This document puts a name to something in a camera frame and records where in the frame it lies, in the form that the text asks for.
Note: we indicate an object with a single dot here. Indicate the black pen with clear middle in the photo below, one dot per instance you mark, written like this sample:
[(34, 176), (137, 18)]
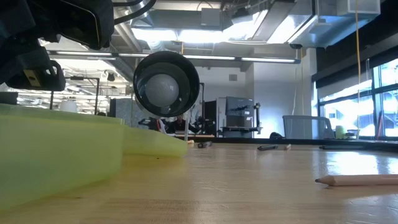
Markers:
[(205, 144)]

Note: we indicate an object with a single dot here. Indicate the grey cabinet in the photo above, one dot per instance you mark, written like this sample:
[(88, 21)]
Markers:
[(239, 107)]

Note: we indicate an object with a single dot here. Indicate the green object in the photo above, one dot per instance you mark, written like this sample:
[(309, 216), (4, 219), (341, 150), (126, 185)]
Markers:
[(340, 132)]

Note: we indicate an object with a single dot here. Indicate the long ceiling light fixture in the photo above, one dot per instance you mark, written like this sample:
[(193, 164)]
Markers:
[(267, 59)]

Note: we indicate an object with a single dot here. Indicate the black aluminium frame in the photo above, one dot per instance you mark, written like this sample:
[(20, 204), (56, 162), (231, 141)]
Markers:
[(304, 141)]

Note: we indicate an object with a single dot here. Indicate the person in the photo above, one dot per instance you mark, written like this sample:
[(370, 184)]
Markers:
[(180, 126)]

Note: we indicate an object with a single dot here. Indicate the natural wood pencil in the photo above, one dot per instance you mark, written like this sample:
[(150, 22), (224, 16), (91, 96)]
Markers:
[(357, 180), (287, 147)]

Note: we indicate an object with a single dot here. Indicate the white round lamp shade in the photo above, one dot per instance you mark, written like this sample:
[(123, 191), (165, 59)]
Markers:
[(67, 106)]

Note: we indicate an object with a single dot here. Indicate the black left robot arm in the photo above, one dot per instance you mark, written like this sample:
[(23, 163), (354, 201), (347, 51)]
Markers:
[(87, 21)]

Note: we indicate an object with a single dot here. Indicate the silver ventilation duct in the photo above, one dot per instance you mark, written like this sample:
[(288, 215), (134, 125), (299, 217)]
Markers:
[(311, 28)]

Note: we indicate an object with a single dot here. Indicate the dark blue office chair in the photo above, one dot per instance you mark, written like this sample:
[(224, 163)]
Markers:
[(308, 127)]

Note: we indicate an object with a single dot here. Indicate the yellow-green transparent supply box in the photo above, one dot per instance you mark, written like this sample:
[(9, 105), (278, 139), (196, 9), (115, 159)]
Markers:
[(62, 155)]

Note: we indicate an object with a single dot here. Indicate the black monitor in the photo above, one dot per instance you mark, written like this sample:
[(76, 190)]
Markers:
[(211, 115)]

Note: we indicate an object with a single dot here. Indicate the thin white lamp stem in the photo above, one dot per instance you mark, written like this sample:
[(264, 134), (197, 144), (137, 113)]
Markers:
[(187, 130)]

